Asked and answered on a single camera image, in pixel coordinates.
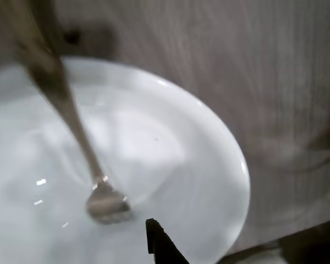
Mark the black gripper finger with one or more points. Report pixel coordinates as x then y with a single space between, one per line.
162 244

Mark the metal fork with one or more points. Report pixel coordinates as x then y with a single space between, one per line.
67 110

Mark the white round plate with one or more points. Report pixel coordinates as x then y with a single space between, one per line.
167 137

